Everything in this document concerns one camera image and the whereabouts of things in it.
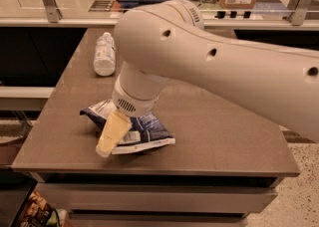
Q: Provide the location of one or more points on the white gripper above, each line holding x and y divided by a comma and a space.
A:
136, 103

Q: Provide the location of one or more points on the blue chip bag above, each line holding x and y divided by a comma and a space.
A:
147, 131

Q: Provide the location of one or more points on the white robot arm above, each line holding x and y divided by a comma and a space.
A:
167, 41

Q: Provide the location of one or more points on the clear plastic water bottle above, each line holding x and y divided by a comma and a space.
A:
105, 59

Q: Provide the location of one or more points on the grey table drawer cabinet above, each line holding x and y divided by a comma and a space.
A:
115, 205

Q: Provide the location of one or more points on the snack bags in bin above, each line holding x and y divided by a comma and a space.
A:
37, 212

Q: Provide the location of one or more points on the left metal glass bracket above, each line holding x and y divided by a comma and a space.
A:
54, 15

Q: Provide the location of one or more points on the metal glass bracket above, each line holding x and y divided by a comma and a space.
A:
54, 15
303, 10

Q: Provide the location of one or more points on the right metal glass bracket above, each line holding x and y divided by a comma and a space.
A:
303, 10

